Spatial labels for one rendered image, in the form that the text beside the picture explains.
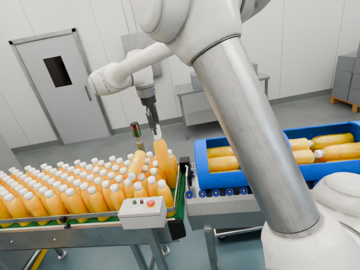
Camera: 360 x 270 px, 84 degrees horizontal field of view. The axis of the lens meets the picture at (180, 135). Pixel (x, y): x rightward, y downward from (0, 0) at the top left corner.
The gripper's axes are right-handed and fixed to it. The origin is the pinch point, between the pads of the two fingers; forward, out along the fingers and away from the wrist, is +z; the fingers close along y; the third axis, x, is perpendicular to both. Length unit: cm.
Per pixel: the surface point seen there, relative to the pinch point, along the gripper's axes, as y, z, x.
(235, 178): -12.4, 25.3, -37.9
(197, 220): -10, 57, -14
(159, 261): -30, 63, 8
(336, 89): 323, 107, -276
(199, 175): -12.5, 21.2, -20.0
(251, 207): -11, 47, -45
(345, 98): 298, 119, -281
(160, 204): -28.8, 23.1, -1.8
